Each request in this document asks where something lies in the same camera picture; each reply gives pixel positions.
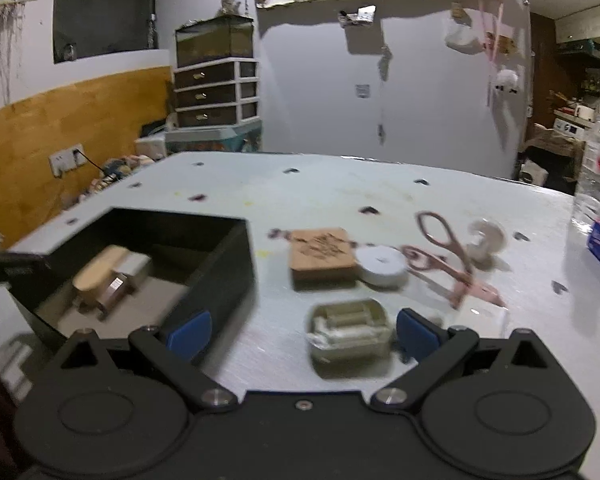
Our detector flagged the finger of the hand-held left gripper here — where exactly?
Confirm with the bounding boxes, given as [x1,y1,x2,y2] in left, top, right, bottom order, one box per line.
[0,250,53,287]

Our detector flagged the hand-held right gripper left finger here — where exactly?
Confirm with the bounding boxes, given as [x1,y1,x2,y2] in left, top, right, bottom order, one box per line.
[55,310,239,414]

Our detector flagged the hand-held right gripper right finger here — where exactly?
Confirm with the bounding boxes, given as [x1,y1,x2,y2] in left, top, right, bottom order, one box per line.
[370,308,552,414]

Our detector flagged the pale green case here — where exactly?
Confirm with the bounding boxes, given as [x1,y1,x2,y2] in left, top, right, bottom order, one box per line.
[305,298,394,362]

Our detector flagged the black storage box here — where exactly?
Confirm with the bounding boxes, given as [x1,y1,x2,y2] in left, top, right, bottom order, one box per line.
[9,207,257,367]

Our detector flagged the round white tape measure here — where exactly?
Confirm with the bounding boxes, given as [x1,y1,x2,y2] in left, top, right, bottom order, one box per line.
[355,245,409,289]

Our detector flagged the pink scissors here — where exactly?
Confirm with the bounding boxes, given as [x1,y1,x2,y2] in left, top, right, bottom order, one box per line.
[399,211,507,310]

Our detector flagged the square cork coaster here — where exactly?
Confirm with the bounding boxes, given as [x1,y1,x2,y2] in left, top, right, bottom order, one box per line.
[287,228,357,282]

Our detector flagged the small white box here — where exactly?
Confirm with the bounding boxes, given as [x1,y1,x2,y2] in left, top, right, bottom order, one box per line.
[122,254,154,282]

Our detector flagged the wooden block toy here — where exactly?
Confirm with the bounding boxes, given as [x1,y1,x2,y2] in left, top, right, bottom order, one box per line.
[72,245,131,307]

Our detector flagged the small metallic box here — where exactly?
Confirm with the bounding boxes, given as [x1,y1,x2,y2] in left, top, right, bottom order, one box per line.
[99,272,142,321]

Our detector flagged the pile of plush toys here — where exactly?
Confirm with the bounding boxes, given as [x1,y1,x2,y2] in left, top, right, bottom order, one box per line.
[87,152,157,194]

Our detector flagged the teal storage box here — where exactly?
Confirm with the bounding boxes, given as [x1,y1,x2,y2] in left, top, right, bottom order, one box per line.
[164,120,262,154]

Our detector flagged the white drawer cabinet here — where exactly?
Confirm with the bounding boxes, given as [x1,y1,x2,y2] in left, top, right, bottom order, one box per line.
[172,57,260,129]

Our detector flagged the clear plastic water bottle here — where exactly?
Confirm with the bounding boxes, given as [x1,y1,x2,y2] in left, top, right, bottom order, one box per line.
[572,104,600,235]

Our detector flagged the white plush toy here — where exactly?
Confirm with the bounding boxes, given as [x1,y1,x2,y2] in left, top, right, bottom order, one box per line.
[494,67,521,94]

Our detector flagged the glass fish tank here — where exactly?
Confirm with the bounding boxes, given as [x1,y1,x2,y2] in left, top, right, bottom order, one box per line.
[174,14,256,69]

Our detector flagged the white hanging bag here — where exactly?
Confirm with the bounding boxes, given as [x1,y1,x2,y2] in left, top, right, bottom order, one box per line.
[443,9,484,56]

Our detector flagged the white wall socket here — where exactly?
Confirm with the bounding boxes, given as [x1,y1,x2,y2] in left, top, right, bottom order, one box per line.
[48,144,86,179]

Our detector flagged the macrame wall hanging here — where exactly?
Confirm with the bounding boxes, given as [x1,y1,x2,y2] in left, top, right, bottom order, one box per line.
[0,0,37,113]

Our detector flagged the dark wall window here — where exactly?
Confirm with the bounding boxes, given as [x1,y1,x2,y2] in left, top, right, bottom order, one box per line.
[53,0,157,65]

